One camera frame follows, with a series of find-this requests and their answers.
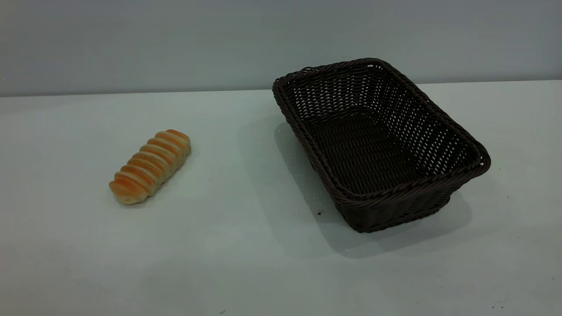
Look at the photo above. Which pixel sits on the dark brown woven basket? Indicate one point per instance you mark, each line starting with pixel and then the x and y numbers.
pixel 364 153

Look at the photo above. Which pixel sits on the striped orange bread roll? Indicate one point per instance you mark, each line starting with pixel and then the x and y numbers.
pixel 149 166

